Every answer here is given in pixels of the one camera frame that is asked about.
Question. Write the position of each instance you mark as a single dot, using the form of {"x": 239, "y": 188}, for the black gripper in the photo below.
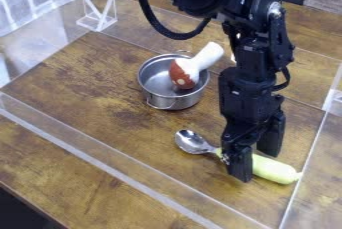
{"x": 255, "y": 120}

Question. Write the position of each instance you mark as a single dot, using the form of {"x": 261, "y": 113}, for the green handled metal spoon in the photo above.
{"x": 265, "y": 167}

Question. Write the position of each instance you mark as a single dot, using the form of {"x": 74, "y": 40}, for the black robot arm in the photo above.
{"x": 254, "y": 23}

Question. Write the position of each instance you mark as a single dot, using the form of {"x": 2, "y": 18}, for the clear acrylic right barrier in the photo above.
{"x": 316, "y": 204}

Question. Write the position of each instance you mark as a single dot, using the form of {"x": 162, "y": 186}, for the clear acrylic barrier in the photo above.
{"x": 173, "y": 193}
{"x": 316, "y": 204}

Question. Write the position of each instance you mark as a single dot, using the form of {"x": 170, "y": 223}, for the small steel pot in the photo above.
{"x": 161, "y": 93}

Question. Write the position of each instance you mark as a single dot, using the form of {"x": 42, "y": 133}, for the red white toy mushroom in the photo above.
{"x": 185, "y": 69}

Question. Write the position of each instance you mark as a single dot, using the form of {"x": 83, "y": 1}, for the clear acrylic front barrier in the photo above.
{"x": 173, "y": 193}

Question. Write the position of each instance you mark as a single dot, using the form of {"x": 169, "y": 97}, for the clear acrylic triangle bracket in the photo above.
{"x": 98, "y": 20}

